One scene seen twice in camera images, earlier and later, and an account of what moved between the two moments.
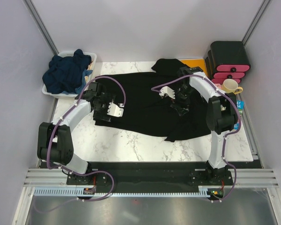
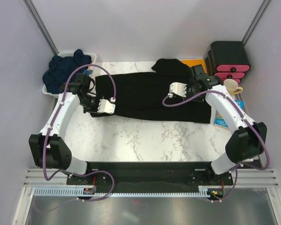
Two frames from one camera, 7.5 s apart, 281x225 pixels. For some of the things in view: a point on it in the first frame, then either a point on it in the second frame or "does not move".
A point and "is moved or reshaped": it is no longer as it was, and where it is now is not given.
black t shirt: [146, 111] is moved or reshaped
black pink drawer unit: [226, 60] does not move
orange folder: [199, 63] does not move
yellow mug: [230, 86] does not move
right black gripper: [177, 105] -> [188, 86]
